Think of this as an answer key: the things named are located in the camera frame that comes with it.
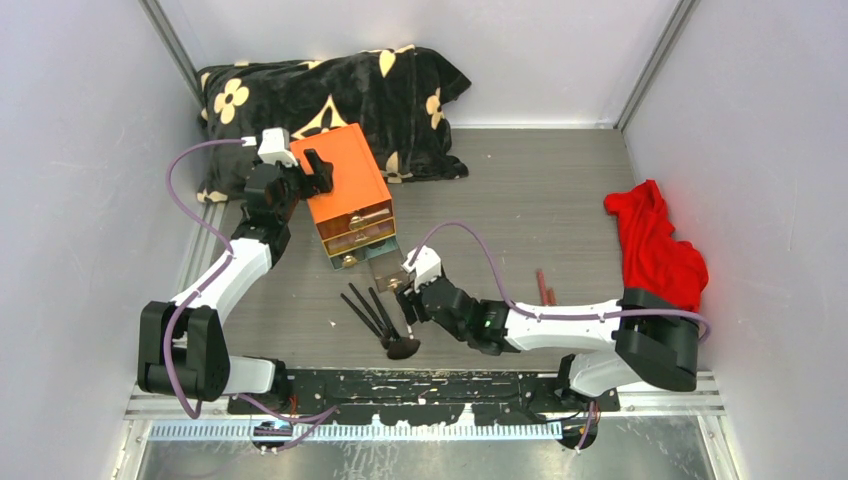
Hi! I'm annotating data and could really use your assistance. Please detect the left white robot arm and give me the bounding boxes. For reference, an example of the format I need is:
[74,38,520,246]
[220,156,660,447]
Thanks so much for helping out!
[137,148,333,413]

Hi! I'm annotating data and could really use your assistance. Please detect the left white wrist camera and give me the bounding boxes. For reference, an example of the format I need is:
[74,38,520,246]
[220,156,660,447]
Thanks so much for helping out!
[257,127,299,168]

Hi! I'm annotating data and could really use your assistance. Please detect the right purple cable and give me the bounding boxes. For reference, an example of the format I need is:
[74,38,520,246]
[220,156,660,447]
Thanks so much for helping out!
[407,221,712,346]

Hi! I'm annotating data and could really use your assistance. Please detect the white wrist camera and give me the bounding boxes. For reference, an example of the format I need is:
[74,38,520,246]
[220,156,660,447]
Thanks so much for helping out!
[257,127,299,168]
[401,245,443,292]

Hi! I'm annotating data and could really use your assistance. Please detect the orange drawer organizer box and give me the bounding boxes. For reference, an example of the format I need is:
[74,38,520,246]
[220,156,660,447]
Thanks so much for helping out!
[291,124,397,261]

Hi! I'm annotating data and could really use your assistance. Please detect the black fan makeup brush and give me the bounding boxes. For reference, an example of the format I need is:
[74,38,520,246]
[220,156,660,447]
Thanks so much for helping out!
[368,287,421,360]

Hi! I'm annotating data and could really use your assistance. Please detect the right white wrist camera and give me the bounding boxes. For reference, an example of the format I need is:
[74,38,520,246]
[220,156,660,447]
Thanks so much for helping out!
[401,245,443,292]

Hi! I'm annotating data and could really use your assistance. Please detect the red cloth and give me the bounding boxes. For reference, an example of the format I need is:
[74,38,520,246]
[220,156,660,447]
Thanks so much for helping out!
[603,179,709,313]

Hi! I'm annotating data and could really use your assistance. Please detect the black thin makeup brush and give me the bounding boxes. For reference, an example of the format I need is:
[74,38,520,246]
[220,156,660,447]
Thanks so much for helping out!
[340,293,390,350]

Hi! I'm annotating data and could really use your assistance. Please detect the black round makeup brush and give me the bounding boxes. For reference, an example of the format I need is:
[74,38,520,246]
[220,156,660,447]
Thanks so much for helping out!
[348,283,392,343]

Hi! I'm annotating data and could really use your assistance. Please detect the small drawer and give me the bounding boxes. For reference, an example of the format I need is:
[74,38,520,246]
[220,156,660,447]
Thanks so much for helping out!
[368,250,408,293]
[330,250,367,270]

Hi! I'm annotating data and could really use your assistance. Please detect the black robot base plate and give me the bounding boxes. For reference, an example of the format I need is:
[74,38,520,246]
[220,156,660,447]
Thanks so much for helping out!
[258,369,588,426]

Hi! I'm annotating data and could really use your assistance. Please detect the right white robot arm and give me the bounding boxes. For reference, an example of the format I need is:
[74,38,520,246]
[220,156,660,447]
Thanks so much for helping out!
[396,277,708,411]

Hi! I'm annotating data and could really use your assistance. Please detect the black floral plush blanket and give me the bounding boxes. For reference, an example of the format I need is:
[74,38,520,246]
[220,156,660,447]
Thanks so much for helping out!
[197,45,472,184]

